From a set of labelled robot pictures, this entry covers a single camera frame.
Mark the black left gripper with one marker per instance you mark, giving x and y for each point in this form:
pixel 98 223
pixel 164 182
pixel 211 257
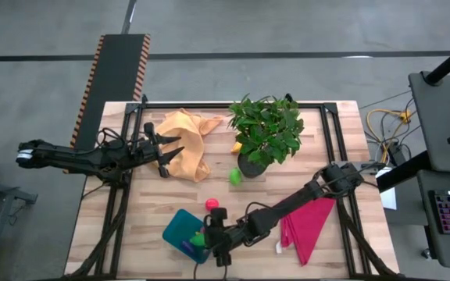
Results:
pixel 148 150

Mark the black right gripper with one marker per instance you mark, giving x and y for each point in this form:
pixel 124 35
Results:
pixel 219 236

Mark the purple toy eggplant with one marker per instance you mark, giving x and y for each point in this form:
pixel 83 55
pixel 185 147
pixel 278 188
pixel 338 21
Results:
pixel 188 246

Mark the light green bumpy toy fruit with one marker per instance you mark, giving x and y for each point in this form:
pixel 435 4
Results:
pixel 235 176

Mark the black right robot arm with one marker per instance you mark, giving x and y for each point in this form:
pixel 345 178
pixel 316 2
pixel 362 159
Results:
pixel 283 212

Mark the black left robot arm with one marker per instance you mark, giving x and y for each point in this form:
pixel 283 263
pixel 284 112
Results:
pixel 76 158

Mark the teal plastic tupperware container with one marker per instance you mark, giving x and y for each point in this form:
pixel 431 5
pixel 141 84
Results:
pixel 180 230

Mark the orange cloth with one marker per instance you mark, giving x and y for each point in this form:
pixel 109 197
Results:
pixel 186 148

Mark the red round toy fruit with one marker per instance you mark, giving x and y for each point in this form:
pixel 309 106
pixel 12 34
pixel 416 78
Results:
pixel 211 204

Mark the black clamp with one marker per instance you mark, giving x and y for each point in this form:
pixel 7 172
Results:
pixel 144 99
pixel 288 97

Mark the yellow toy banana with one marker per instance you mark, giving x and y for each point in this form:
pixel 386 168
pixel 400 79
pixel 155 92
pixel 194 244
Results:
pixel 236 148

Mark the black mat with orange stripes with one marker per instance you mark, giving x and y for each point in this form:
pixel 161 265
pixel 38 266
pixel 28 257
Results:
pixel 111 70

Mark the red folded cloth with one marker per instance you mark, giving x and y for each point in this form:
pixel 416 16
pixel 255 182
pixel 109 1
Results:
pixel 307 230

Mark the potted plant in black pot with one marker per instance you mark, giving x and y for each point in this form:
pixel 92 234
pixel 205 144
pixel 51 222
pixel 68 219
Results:
pixel 268 129

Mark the grey metal stand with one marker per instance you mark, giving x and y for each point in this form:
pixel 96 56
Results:
pixel 2 191

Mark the white paper sheet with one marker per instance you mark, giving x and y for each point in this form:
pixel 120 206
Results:
pixel 388 197

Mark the black power strip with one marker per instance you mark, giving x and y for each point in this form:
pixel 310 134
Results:
pixel 396 152

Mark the black beam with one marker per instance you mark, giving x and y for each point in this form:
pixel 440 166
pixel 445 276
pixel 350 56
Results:
pixel 412 171
pixel 449 60

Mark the dark grey desk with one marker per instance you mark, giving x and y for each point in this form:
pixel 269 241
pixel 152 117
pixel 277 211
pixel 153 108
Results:
pixel 440 117

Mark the black aluminium table frame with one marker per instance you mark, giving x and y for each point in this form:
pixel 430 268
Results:
pixel 193 105

